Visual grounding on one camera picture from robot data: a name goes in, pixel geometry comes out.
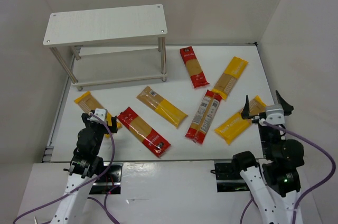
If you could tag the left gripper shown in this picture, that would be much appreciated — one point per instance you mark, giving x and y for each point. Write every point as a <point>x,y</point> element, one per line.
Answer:
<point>99,125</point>

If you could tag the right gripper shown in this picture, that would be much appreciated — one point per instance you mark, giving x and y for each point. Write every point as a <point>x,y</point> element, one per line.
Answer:
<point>260,115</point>

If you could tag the red spaghetti bag top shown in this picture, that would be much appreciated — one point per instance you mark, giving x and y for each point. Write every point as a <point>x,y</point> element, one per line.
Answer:
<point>193,67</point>

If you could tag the red spaghetti bag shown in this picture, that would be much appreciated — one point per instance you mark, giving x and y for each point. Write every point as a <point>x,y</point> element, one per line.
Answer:
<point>148,136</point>
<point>193,67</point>

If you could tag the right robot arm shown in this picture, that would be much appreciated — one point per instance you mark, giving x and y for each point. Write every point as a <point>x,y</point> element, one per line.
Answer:
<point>274,186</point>

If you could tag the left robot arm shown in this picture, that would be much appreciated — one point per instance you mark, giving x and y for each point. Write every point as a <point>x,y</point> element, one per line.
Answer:
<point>85,166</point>

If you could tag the white two-tier shelf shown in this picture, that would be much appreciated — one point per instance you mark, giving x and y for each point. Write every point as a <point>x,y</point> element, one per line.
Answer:
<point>109,45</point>

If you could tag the yellow spaghetti bag left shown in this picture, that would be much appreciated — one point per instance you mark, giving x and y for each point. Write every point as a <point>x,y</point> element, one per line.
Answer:
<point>88,103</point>

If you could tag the yellow spaghetti bag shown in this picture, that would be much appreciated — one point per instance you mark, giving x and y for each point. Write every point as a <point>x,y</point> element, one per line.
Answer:
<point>88,103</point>
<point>229,77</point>
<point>161,106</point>
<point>236,125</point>

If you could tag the red spaghetti bag lower centre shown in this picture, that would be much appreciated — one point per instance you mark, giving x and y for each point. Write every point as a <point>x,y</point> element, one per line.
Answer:
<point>148,136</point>

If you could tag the yellow spaghetti bag upper right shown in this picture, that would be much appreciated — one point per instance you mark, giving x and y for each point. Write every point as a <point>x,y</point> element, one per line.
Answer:
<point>229,77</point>

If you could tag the yellow spaghetti bag centre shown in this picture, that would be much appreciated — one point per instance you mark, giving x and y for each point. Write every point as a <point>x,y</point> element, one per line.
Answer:
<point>161,106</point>

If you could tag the red spaghetti bag label side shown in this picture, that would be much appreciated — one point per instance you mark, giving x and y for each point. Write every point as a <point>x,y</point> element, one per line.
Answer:
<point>203,117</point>

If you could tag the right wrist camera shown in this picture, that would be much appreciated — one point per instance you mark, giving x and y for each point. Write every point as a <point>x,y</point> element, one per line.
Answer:
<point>275,114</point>

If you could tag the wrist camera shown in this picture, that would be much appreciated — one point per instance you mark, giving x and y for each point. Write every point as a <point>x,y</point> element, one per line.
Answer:
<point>98,115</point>
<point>275,114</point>

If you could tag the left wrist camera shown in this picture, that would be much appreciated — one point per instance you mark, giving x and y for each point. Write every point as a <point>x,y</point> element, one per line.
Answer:
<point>98,115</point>

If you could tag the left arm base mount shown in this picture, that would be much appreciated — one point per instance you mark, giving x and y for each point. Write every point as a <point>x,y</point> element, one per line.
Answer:
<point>110,182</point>

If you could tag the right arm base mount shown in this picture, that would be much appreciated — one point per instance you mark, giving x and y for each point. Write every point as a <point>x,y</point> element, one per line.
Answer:
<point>227,179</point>

